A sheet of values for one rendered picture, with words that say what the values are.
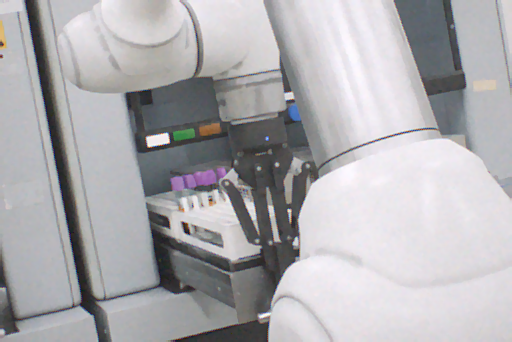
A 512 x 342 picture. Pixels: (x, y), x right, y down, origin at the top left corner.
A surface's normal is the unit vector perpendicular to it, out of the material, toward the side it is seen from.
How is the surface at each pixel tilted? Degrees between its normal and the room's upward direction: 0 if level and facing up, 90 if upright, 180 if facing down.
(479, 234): 68
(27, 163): 90
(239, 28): 92
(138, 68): 135
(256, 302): 90
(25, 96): 90
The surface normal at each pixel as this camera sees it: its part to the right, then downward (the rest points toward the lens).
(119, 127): 0.31, 0.00
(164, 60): 0.47, 0.68
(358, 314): -0.19, -0.36
